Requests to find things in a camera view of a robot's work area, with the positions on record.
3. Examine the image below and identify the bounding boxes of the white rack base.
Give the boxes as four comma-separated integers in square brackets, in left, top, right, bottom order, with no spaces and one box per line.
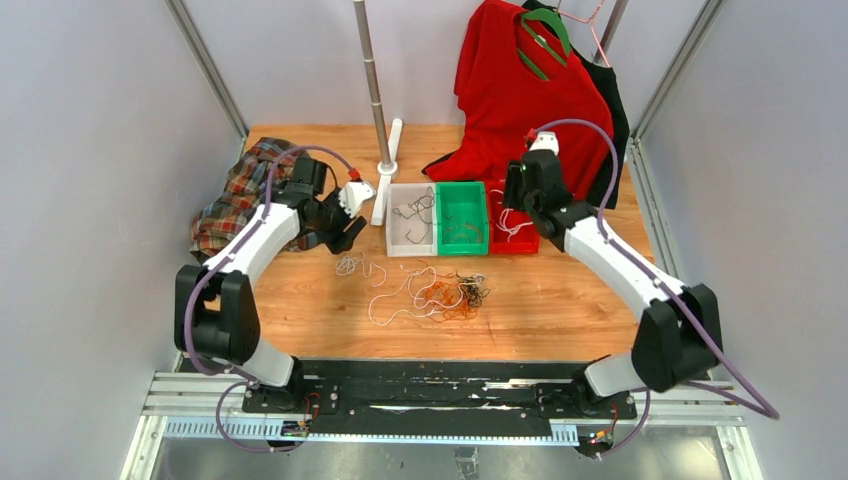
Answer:
[370,118,404,226]

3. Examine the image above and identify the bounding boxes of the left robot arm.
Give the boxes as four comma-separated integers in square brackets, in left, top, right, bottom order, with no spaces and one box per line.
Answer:
[174,154,376,413]

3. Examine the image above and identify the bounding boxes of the green plastic bin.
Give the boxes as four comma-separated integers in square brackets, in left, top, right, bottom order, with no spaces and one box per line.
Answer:
[436,181,490,256]

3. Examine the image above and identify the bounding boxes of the red t-shirt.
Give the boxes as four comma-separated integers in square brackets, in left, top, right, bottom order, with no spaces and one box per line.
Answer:
[421,0,614,224]

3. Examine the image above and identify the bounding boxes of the green clothes hanger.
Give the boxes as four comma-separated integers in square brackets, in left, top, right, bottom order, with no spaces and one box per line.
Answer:
[519,8,572,66]

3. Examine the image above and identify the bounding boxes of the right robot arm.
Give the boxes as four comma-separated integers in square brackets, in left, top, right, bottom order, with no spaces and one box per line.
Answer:
[504,150,722,417]

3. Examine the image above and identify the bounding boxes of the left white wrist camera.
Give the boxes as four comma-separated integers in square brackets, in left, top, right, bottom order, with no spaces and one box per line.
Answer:
[338,180,376,219]

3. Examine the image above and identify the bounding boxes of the pink wire hanger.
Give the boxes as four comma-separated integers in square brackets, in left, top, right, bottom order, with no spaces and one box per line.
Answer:
[555,0,610,68]

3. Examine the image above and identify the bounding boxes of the black thin cable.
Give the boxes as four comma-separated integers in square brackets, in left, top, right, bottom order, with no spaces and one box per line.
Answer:
[390,186,439,245]
[455,271,492,311]

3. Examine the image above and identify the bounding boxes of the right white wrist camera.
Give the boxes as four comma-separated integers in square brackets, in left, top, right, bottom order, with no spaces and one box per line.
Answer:
[528,131,559,156]

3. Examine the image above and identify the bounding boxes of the plaid flannel shirt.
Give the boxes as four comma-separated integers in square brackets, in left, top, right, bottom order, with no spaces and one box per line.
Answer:
[189,137,293,264]

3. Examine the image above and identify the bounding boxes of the silver rack pole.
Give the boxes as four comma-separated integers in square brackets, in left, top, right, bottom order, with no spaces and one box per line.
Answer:
[597,0,630,52]
[353,0,392,171]

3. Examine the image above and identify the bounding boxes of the right silver rack pole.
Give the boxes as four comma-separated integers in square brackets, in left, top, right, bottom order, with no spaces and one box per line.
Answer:
[597,0,630,52]

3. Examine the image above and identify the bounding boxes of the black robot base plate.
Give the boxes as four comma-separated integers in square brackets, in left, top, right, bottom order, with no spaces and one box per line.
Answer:
[242,359,637,438]

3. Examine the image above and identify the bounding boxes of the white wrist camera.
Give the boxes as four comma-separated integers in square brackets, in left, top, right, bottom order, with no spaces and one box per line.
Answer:
[338,180,376,219]
[528,131,559,156]

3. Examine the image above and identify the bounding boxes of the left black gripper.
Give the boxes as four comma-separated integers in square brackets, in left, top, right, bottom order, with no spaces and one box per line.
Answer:
[308,188,367,255]

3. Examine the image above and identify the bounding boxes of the aluminium frame rail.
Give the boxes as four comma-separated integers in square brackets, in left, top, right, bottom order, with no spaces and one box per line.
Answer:
[121,360,763,479]

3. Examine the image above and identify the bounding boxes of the red plastic bin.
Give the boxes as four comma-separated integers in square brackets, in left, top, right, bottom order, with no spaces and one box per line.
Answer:
[484,180,540,255]

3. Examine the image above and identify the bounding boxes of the white plastic bin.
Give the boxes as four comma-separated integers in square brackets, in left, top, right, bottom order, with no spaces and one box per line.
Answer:
[385,183,438,257]

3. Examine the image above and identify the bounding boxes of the black t-shirt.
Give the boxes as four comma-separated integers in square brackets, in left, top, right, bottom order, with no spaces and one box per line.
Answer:
[512,1,628,206]

